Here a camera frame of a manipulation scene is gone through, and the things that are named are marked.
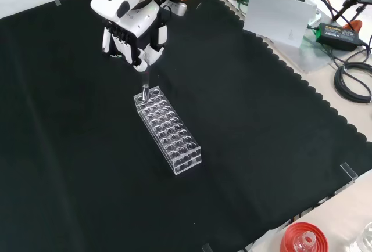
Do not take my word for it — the red ribbed round stand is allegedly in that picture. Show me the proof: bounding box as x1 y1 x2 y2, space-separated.
279 221 330 252

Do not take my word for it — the small clear glass flask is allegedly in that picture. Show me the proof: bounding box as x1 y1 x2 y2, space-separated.
294 232 318 252

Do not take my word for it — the pale board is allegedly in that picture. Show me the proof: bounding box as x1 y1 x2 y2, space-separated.
242 0 317 49

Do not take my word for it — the clear glass vessel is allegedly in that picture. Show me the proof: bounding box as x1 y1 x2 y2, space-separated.
355 222 372 252

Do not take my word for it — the clear acrylic test tube rack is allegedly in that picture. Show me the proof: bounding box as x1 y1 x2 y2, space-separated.
133 85 202 177

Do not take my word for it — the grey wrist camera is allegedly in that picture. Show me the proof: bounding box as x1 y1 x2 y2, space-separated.
163 0 188 18

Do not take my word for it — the black bench cloth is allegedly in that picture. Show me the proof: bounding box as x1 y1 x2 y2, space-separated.
0 0 372 252

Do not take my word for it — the coiled black cable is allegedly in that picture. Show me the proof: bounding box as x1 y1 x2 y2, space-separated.
333 62 372 104

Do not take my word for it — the black power adapter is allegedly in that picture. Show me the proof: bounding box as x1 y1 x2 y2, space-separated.
315 22 366 52

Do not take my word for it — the clear glass test tube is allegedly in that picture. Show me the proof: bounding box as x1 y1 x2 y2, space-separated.
141 60 151 103

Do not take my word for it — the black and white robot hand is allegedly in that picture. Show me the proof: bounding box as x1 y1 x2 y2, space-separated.
90 0 169 73

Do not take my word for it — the pale base plate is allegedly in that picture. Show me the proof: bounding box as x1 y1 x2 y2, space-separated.
223 0 350 75

